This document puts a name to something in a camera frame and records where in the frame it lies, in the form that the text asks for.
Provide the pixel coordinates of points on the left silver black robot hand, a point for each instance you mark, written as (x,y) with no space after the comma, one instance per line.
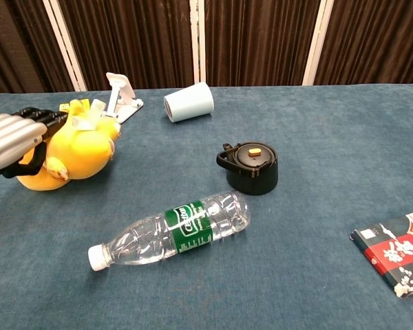
(10,137)

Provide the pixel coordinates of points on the yellow plush toy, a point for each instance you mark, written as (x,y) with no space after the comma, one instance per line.
(79,151)

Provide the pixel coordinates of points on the yellow snack box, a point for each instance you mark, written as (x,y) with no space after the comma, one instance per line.
(64,107)

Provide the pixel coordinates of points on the white folding phone stand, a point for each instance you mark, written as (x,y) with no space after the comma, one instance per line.
(120,98)

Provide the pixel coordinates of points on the light blue paper cup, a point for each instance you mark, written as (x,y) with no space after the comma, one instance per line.
(189,102)

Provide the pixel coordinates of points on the clear plastic water bottle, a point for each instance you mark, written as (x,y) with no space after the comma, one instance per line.
(179,228)

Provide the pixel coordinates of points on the dark brown curtain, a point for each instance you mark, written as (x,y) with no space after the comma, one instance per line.
(261,38)

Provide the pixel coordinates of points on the dark red printed packet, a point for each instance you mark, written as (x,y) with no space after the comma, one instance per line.
(395,254)

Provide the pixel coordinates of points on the white screen frame post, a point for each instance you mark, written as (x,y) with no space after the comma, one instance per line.
(63,41)
(198,41)
(317,41)

